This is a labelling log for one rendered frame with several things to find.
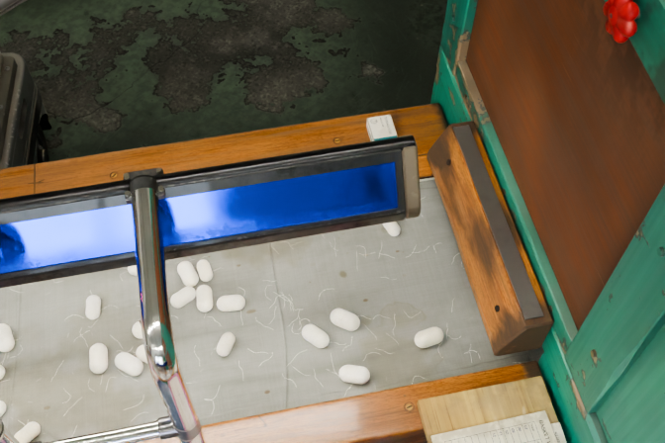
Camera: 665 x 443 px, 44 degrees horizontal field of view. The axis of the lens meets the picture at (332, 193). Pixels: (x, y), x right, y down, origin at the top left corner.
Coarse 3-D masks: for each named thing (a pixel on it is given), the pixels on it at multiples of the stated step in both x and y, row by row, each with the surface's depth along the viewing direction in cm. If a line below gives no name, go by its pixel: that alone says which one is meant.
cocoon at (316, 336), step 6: (312, 324) 101; (306, 330) 100; (312, 330) 100; (318, 330) 100; (306, 336) 100; (312, 336) 100; (318, 336) 100; (324, 336) 100; (312, 342) 100; (318, 342) 99; (324, 342) 100
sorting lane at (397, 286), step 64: (192, 256) 108; (256, 256) 108; (320, 256) 108; (384, 256) 109; (448, 256) 109; (0, 320) 103; (64, 320) 103; (128, 320) 103; (192, 320) 103; (256, 320) 103; (320, 320) 103; (384, 320) 103; (448, 320) 103; (0, 384) 98; (64, 384) 98; (128, 384) 98; (192, 384) 98; (256, 384) 98; (320, 384) 98; (384, 384) 98
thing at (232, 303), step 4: (224, 296) 103; (228, 296) 103; (232, 296) 103; (236, 296) 103; (240, 296) 103; (220, 300) 102; (224, 300) 102; (228, 300) 102; (232, 300) 102; (236, 300) 102; (240, 300) 103; (244, 300) 103; (220, 304) 102; (224, 304) 102; (228, 304) 102; (232, 304) 102; (236, 304) 102; (240, 304) 102; (244, 304) 103; (220, 308) 102; (224, 308) 102; (228, 308) 102; (232, 308) 102; (236, 308) 102; (240, 308) 103
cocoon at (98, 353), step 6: (90, 348) 99; (96, 348) 98; (102, 348) 99; (90, 354) 98; (96, 354) 98; (102, 354) 98; (90, 360) 98; (96, 360) 97; (102, 360) 98; (90, 366) 98; (96, 366) 97; (102, 366) 97; (96, 372) 97; (102, 372) 98
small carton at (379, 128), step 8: (368, 120) 116; (376, 120) 116; (384, 120) 116; (392, 120) 116; (368, 128) 116; (376, 128) 115; (384, 128) 115; (392, 128) 116; (376, 136) 115; (384, 136) 115; (392, 136) 115
